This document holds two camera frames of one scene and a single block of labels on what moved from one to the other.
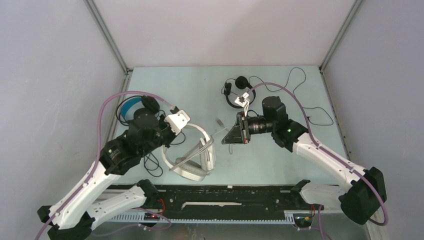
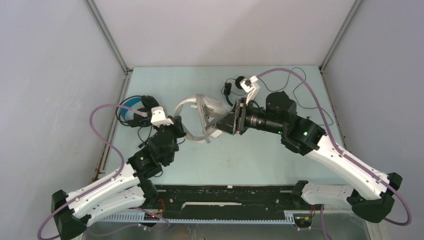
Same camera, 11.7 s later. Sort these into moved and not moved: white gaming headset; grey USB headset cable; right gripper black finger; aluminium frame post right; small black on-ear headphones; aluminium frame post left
Moved: white gaming headset; right gripper black finger; grey USB headset cable
Not moved: small black on-ear headphones; aluminium frame post left; aluminium frame post right
